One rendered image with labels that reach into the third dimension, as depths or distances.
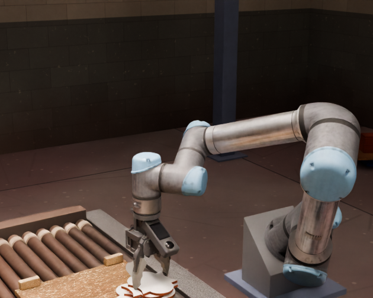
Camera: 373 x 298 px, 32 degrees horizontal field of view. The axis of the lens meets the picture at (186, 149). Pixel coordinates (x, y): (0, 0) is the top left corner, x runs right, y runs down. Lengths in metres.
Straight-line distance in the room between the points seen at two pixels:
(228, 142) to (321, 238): 0.33
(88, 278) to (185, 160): 0.51
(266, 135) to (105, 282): 0.66
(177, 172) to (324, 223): 0.38
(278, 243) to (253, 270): 0.13
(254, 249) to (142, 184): 0.48
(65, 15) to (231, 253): 3.17
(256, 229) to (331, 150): 0.63
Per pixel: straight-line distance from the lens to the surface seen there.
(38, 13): 6.33
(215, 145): 1.64
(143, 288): 1.74
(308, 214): 1.57
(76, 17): 6.46
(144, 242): 1.70
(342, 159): 1.40
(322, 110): 1.50
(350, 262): 4.22
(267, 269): 1.93
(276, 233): 1.93
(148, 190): 1.64
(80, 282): 1.91
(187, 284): 1.93
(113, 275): 1.94
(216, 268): 4.02
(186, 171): 1.60
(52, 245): 2.21
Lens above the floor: 1.84
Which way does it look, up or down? 17 degrees down
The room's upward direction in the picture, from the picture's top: straight up
